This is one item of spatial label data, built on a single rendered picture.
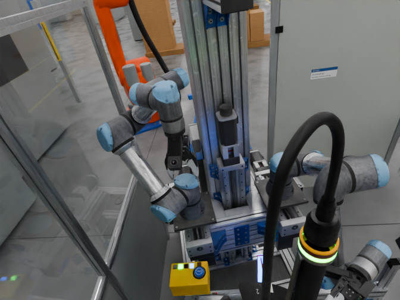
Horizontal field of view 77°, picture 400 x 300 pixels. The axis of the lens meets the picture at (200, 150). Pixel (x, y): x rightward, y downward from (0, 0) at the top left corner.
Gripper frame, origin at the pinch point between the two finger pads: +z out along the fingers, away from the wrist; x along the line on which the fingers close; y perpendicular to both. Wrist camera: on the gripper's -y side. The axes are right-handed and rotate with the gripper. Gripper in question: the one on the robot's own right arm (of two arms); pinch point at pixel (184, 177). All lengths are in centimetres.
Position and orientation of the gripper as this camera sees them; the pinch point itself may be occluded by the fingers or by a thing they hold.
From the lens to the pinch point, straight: 93.2
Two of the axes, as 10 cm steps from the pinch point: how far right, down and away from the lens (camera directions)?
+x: -9.9, 1.1, 0.8
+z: 1.4, 8.0, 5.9
